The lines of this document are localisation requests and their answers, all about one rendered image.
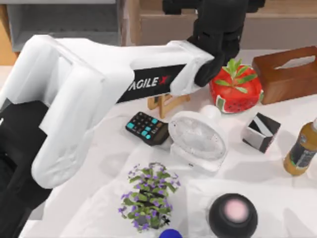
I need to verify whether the black and white box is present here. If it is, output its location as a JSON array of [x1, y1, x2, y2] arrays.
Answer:
[[242, 112, 282, 154]]

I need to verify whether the small wooden stand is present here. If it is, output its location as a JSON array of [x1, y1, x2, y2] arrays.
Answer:
[[147, 92, 191, 119]]

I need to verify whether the grey cabinet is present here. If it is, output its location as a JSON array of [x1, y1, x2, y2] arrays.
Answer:
[[6, 0, 120, 52]]

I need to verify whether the black round speaker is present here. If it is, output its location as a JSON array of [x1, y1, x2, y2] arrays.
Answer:
[[208, 193, 259, 238]]

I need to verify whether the watermelon plant pot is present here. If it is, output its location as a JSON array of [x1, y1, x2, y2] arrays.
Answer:
[[209, 58, 264, 114]]

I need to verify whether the black calculator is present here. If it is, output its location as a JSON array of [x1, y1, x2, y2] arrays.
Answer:
[[124, 111, 172, 147]]

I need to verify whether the white desk fan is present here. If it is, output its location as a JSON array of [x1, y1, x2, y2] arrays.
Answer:
[[167, 105, 229, 172]]

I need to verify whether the purple flower plant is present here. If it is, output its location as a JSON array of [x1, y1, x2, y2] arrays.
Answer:
[[119, 162, 183, 231]]

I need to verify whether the yellow bottle with dark label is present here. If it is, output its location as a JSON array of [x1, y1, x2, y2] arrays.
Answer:
[[283, 118, 317, 176]]

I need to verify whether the brown wooden tissue box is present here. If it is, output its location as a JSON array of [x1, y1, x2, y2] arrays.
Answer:
[[252, 45, 317, 105]]

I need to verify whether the blue round object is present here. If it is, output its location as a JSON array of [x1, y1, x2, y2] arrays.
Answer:
[[158, 229, 183, 238]]

